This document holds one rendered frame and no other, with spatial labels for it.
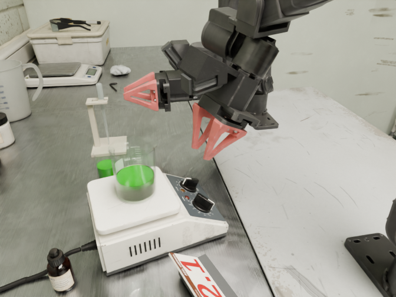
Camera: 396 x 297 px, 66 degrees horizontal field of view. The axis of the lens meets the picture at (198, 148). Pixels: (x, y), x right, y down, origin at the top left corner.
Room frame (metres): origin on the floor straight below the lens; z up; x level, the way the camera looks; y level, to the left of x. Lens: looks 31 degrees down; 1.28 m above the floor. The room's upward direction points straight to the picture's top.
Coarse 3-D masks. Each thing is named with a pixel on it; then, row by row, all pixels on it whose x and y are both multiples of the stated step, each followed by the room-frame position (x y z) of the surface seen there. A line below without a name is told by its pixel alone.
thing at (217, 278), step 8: (192, 256) 0.31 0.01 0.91; (200, 256) 0.31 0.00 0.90; (176, 264) 0.27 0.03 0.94; (200, 264) 0.30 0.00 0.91; (208, 264) 0.30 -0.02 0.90; (208, 272) 0.29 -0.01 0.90; (216, 272) 0.29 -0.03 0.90; (184, 280) 0.27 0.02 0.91; (216, 280) 0.27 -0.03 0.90; (224, 280) 0.27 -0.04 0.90; (192, 288) 0.24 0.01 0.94; (224, 288) 0.26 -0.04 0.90; (192, 296) 0.25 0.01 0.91; (224, 296) 0.25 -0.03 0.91; (232, 296) 0.25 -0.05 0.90
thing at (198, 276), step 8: (176, 256) 0.29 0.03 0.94; (184, 256) 0.30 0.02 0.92; (184, 264) 0.28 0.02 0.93; (192, 264) 0.29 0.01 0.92; (192, 272) 0.27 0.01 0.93; (200, 272) 0.28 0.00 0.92; (192, 280) 0.25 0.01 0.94; (200, 280) 0.26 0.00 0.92; (208, 280) 0.27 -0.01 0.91; (200, 288) 0.24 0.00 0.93; (208, 288) 0.25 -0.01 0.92; (216, 288) 0.26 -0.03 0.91; (208, 296) 0.23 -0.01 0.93; (216, 296) 0.24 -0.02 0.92
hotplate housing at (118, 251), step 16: (176, 176) 0.45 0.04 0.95; (144, 224) 0.32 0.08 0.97; (160, 224) 0.32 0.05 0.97; (176, 224) 0.32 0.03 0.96; (192, 224) 0.33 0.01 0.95; (208, 224) 0.34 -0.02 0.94; (224, 224) 0.36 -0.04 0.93; (96, 240) 0.29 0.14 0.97; (112, 240) 0.29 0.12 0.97; (128, 240) 0.29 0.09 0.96; (144, 240) 0.30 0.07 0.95; (160, 240) 0.31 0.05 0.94; (176, 240) 0.32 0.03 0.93; (192, 240) 0.33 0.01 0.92; (208, 240) 0.35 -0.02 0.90; (112, 256) 0.28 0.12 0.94; (128, 256) 0.29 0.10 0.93; (144, 256) 0.30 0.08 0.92; (160, 256) 0.31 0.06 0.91; (112, 272) 0.28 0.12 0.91
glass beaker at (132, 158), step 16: (112, 144) 0.37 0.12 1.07; (128, 144) 0.39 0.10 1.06; (144, 144) 0.39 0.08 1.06; (112, 160) 0.35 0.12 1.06; (128, 160) 0.34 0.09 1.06; (144, 160) 0.35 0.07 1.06; (128, 176) 0.34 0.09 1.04; (144, 176) 0.34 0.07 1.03; (128, 192) 0.34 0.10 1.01; (144, 192) 0.34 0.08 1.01
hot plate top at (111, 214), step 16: (112, 176) 0.41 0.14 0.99; (160, 176) 0.41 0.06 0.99; (96, 192) 0.36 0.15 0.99; (112, 192) 0.36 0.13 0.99; (160, 192) 0.36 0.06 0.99; (96, 208) 0.33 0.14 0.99; (112, 208) 0.33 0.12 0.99; (128, 208) 0.33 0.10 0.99; (144, 208) 0.33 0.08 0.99; (160, 208) 0.33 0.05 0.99; (176, 208) 0.33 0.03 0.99; (96, 224) 0.30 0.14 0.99; (112, 224) 0.30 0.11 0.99; (128, 224) 0.30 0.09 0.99
